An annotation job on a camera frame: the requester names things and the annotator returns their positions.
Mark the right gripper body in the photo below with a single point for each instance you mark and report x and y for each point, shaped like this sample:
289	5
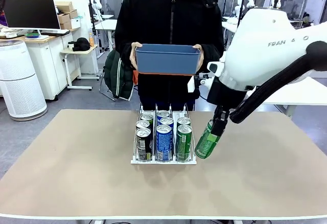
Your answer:
222	94

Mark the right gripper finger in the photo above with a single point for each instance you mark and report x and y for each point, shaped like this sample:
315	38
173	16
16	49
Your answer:
219	126
216	114

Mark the green Sprite can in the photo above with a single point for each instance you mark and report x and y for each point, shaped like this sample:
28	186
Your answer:
184	121
204	147
184	144

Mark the blue Pocari Sweat can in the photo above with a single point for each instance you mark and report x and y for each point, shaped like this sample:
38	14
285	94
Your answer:
166	120
163	144
163	113

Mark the blue-grey plastic bin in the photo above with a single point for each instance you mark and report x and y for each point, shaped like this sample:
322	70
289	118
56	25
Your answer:
167	60

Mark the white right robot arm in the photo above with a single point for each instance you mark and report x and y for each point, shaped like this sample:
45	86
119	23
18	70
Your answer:
265	42

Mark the person's right forearm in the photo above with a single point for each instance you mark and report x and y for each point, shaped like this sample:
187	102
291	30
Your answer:
124	52

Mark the person's left forearm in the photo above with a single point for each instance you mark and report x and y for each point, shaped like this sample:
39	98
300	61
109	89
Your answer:
212	54

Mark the person's left hand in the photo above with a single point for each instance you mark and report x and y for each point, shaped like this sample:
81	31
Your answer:
201	55

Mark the person's right hand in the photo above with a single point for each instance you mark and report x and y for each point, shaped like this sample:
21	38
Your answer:
132	55

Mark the cardboard box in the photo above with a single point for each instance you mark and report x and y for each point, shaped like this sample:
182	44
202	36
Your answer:
66	25
64	6
64	19

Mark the white box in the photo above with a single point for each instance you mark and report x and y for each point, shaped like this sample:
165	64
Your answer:
75	23

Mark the black computer monitor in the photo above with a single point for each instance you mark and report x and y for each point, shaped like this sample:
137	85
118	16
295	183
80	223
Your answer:
30	13

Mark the black keyboard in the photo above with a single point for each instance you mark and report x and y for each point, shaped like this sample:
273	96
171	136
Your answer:
55	32

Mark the green blue bowl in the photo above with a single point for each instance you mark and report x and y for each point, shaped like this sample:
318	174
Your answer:
32	35

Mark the white desk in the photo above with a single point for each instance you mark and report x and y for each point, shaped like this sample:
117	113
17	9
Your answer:
107	24

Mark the black knit hat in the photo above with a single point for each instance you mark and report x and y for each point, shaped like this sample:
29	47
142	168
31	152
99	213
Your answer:
81	43

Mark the white paper cup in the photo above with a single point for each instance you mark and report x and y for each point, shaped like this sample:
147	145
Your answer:
70	46

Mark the orange bottle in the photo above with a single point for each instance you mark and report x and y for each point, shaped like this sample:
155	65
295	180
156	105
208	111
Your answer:
91	41

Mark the white background table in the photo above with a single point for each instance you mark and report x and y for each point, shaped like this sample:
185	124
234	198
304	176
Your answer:
228	25

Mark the small wooden side table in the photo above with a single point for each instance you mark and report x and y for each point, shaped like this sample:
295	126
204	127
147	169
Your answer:
76	51

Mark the black Pepsi can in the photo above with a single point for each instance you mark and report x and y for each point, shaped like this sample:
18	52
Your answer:
143	144
142	124

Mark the large white table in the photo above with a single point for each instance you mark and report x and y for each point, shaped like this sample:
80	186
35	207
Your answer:
306	93

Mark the white cabinet wooden top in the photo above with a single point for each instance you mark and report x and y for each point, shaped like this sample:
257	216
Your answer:
48	65

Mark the orange garment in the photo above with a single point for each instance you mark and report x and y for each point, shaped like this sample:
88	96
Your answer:
136	78

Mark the person in black jacket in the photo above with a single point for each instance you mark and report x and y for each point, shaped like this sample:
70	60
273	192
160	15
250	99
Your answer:
166	17

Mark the dark green striped jacket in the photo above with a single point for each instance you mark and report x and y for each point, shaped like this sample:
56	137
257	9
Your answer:
115	78

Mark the metal folding chair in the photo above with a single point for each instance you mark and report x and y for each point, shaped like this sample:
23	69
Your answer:
106	95

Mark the white air purifier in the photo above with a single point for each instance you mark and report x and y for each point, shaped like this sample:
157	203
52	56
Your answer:
20	93

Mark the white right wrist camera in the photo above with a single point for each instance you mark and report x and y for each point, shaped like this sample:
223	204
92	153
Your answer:
191	84

